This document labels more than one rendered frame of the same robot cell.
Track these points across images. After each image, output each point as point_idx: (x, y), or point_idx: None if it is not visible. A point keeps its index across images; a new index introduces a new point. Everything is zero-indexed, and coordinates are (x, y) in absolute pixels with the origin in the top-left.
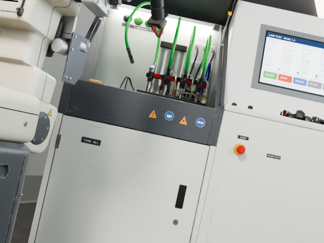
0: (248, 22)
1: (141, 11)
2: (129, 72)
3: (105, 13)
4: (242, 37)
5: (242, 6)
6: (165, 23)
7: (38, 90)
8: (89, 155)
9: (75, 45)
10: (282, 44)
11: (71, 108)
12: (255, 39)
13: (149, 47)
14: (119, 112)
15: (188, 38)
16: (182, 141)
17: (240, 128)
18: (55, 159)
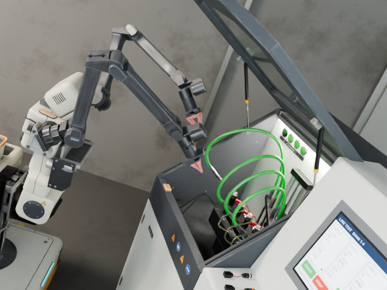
0: (330, 190)
1: (291, 130)
2: (269, 186)
3: (41, 154)
4: (312, 205)
5: (337, 166)
6: (193, 163)
7: (29, 187)
8: (147, 241)
9: (57, 166)
10: (345, 239)
11: (152, 200)
12: (323, 216)
13: (289, 168)
14: (163, 221)
15: (319, 176)
16: (176, 275)
17: None
18: (139, 231)
